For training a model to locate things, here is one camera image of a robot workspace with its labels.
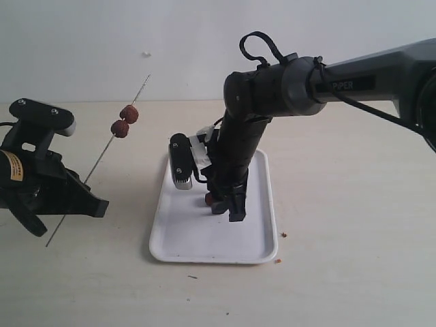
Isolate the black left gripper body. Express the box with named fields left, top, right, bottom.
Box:
left=1, top=121, right=70, bottom=216

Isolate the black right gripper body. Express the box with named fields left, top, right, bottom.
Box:
left=204, top=166, right=247, bottom=200

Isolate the red date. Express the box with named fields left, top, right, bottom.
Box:
left=204, top=193, right=214, bottom=206
left=110, top=119, right=129, bottom=138
left=119, top=104, right=139, bottom=125

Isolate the thin metal skewer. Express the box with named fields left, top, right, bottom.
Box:
left=45, top=73, right=152, bottom=248

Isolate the red date top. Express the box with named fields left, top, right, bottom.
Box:
left=119, top=104, right=139, bottom=125

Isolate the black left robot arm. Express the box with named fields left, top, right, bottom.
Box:
left=1, top=119, right=109, bottom=237

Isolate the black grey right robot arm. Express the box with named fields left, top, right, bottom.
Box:
left=202, top=39, right=435, bottom=222

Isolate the white rectangular plastic tray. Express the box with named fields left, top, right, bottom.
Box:
left=149, top=149, right=279, bottom=264

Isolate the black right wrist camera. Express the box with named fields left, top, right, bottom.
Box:
left=168, top=127, right=219, bottom=191

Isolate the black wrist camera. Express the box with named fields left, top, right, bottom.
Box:
left=168, top=127, right=219, bottom=191
left=9, top=98, right=76, bottom=137

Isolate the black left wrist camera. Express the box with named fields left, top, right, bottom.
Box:
left=9, top=98, right=76, bottom=137

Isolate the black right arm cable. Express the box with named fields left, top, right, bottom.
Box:
left=238, top=31, right=436, bottom=137

